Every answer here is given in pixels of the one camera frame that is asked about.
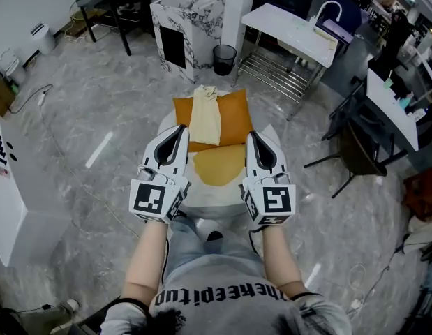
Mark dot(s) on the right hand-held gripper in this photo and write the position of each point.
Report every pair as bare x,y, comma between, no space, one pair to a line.
275,201

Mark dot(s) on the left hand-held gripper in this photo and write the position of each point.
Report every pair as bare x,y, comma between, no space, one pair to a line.
149,197

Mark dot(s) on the pale yellow cloth garment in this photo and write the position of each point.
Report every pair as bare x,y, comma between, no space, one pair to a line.
205,120

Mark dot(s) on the person's left forearm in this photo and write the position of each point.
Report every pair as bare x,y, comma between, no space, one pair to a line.
146,257

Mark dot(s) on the person's right forearm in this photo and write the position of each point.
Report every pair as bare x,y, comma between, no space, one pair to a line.
282,264

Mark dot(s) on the orange cushion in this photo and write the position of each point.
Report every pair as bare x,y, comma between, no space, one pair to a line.
233,117

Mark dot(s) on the white egg-shaped pouf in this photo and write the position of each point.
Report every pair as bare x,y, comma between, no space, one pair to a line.
215,201

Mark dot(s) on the person's blue jeans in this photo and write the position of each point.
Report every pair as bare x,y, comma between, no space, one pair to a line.
187,243

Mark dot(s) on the person's black left shoe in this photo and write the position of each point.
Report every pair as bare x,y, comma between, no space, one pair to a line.
215,237

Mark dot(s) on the black chair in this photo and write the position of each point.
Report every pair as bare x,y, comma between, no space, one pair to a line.
362,152

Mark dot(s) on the black mesh wastebasket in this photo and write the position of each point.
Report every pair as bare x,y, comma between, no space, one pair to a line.
224,61

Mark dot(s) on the white marble-pattern cabinet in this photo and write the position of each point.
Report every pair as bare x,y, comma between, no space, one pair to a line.
201,40

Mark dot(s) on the white counter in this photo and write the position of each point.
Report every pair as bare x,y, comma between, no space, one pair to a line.
37,194

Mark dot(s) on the white desk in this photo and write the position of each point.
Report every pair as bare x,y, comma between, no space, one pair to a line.
386,106

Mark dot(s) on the white sink table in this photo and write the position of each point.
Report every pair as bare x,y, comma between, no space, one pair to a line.
282,26

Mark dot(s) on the green cup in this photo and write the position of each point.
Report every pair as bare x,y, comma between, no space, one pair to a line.
388,82

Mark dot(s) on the white curved faucet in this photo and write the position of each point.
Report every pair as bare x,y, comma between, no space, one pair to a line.
312,21

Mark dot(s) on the teal bottle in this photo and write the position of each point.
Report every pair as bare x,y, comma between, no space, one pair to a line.
407,101

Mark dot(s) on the reddish brown box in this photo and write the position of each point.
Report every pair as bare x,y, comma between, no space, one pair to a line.
421,194

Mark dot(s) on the purple chair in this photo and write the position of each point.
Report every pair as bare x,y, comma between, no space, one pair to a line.
351,16

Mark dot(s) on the black table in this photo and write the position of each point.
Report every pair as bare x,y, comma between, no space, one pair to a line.
97,2

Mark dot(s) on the white bucket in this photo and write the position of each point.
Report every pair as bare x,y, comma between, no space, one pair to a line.
15,72

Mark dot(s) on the cardboard box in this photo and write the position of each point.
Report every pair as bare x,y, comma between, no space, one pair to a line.
1,96

